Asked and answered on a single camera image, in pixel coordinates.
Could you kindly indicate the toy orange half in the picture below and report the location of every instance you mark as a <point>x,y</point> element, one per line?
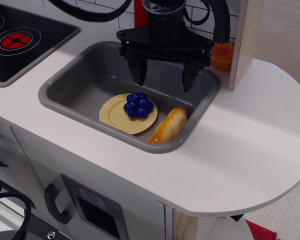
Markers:
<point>222,55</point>

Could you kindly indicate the toy bread loaf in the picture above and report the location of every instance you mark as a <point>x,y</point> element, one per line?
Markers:
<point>170,128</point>

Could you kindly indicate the red bottle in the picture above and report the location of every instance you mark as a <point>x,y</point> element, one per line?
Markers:
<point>140,16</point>

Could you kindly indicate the black oven door handle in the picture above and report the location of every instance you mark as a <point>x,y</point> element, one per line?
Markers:
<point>50,196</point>

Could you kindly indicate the yellow toy plate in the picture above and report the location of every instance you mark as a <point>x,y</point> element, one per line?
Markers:
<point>113,114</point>

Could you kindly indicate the blue toy blueberries cluster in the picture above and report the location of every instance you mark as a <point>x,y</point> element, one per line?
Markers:
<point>138,105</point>

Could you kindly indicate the grey plastic sink basin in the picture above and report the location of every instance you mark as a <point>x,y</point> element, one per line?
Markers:
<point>80,89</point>

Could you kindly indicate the wooden side panel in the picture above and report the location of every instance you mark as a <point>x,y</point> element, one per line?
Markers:
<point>249,21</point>

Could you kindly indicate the dark grey toy faucet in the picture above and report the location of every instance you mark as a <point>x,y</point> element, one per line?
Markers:
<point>222,22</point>

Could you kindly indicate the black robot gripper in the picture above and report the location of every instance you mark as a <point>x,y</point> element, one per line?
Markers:
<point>165,38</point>

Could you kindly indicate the red cloth on floor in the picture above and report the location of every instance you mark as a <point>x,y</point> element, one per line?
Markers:
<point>260,232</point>

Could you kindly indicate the black toy stove top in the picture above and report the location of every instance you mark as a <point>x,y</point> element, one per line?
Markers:
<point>26,39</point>

